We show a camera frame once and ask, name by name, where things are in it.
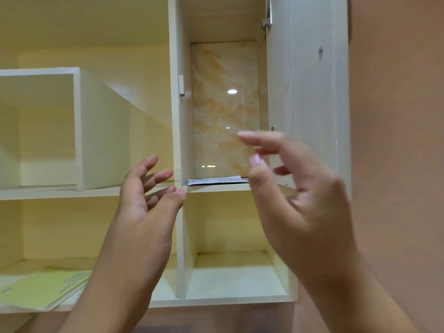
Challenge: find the cream wooden cabinet door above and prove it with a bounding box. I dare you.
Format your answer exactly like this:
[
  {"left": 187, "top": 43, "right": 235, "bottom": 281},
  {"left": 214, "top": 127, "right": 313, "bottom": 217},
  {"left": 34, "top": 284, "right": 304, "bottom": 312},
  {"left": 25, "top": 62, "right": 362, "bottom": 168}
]
[{"left": 265, "top": 0, "right": 352, "bottom": 200}]

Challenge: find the person's left forearm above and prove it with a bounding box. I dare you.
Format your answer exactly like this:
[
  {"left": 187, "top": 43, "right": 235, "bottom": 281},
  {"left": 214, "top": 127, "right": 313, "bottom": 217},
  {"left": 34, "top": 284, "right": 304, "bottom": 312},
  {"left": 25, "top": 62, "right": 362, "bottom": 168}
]
[{"left": 58, "top": 246, "right": 171, "bottom": 333}]

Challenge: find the yellow paper booklet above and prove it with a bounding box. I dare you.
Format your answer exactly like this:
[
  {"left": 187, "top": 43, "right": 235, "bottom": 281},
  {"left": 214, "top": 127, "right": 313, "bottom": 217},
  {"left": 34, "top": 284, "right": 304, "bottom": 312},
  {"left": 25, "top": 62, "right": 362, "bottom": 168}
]
[{"left": 0, "top": 269, "right": 93, "bottom": 313}]

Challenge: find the person's right hand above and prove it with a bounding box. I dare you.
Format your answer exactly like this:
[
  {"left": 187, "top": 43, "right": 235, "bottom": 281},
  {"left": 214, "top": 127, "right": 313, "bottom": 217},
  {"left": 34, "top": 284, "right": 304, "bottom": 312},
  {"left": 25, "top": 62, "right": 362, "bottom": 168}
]
[{"left": 237, "top": 130, "right": 359, "bottom": 275}]

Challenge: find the white flat sachet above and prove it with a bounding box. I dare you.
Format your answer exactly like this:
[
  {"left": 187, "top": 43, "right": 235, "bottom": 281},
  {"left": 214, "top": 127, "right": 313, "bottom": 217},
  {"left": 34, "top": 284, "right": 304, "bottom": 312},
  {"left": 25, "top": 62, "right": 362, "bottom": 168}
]
[{"left": 187, "top": 175, "right": 244, "bottom": 186}]

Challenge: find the cream wooden wall cabinet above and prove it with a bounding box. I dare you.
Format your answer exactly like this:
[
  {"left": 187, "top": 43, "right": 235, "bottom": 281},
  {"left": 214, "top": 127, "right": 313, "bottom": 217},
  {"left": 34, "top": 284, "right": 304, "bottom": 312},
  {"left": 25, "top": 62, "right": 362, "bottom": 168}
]
[{"left": 0, "top": 0, "right": 352, "bottom": 315}]

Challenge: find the person's left hand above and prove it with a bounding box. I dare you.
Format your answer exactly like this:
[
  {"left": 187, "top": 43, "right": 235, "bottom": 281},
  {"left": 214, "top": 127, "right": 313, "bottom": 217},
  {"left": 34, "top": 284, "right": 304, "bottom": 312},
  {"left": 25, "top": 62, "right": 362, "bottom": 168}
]
[{"left": 103, "top": 155, "right": 187, "bottom": 265}]

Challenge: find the person's right forearm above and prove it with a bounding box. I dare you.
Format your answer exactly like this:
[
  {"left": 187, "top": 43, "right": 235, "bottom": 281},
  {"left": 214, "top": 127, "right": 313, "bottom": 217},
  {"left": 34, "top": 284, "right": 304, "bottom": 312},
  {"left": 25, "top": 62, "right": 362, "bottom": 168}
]
[{"left": 288, "top": 249, "right": 418, "bottom": 333}]

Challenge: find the cream wooden cubby insert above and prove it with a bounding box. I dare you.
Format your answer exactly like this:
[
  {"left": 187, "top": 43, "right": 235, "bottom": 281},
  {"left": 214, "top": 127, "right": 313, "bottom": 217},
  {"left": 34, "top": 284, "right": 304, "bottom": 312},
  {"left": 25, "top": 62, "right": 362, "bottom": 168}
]
[{"left": 0, "top": 67, "right": 131, "bottom": 191}]

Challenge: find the silver metal door hinge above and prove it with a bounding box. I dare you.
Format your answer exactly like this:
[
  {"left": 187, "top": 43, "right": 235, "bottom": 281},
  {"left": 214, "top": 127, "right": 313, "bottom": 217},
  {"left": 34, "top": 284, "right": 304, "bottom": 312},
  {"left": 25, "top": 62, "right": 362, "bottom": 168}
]
[{"left": 262, "top": 0, "right": 273, "bottom": 30}]

